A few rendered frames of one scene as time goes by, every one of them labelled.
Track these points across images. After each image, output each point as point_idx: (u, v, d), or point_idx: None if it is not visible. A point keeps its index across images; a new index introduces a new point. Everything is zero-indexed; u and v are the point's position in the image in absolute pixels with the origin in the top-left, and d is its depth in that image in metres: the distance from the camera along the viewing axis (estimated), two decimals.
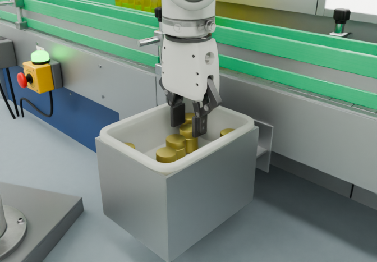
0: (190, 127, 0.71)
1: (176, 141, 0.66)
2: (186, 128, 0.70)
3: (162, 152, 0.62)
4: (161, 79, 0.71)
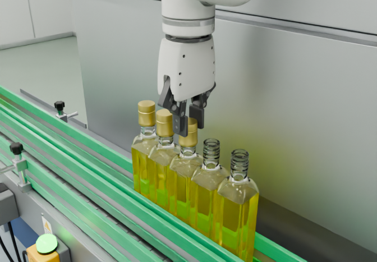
0: None
1: None
2: (190, 122, 0.70)
3: None
4: (166, 99, 0.63)
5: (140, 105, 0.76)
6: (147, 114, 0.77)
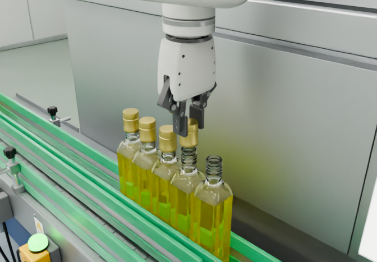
0: (166, 127, 0.76)
1: (196, 120, 0.70)
2: (169, 129, 0.75)
3: None
4: (165, 99, 0.63)
5: (124, 113, 0.81)
6: (130, 122, 0.82)
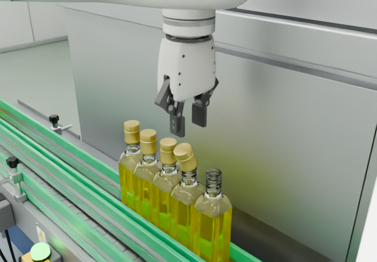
0: (167, 140, 0.77)
1: (188, 146, 0.72)
2: (170, 142, 0.76)
3: None
4: (163, 98, 0.63)
5: (125, 125, 0.83)
6: (132, 133, 0.83)
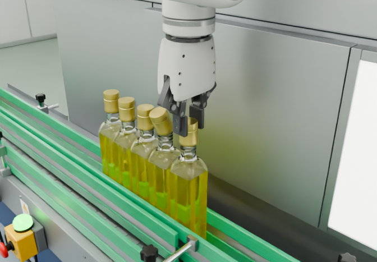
0: (144, 106, 0.78)
1: (164, 109, 0.72)
2: (147, 107, 0.77)
3: (191, 122, 0.69)
4: (165, 99, 0.63)
5: (105, 93, 0.84)
6: (111, 102, 0.84)
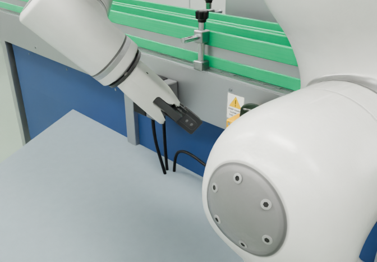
0: None
1: None
2: None
3: None
4: (176, 111, 0.63)
5: None
6: None
